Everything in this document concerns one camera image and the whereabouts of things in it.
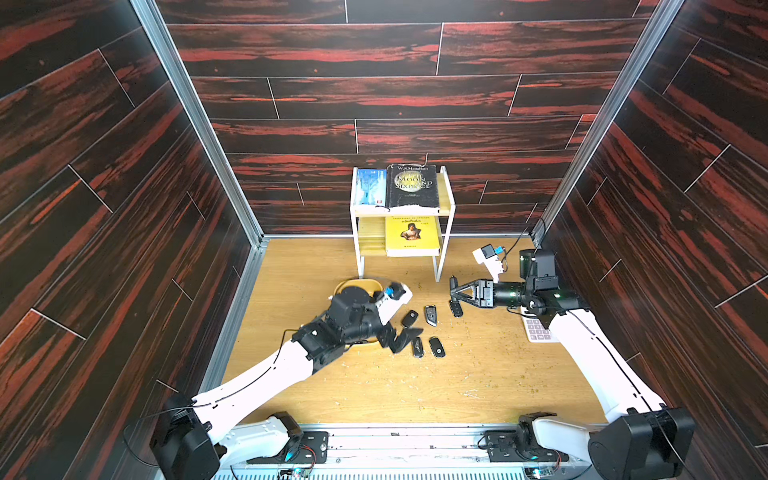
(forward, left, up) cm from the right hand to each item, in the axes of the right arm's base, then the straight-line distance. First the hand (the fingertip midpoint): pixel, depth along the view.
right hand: (457, 291), depth 74 cm
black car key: (+10, -5, -24) cm, 26 cm away
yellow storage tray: (-3, +21, +5) cm, 22 cm away
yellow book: (+26, +12, -6) cm, 29 cm away
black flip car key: (+5, +10, -24) cm, 26 cm away
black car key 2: (-4, +8, -24) cm, 26 cm away
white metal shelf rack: (+32, +25, -8) cm, 41 cm away
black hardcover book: (+29, +11, +9) cm, 32 cm away
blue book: (+30, +23, +10) cm, 39 cm away
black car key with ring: (+8, +4, -25) cm, 26 cm away
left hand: (-7, +11, -1) cm, 14 cm away
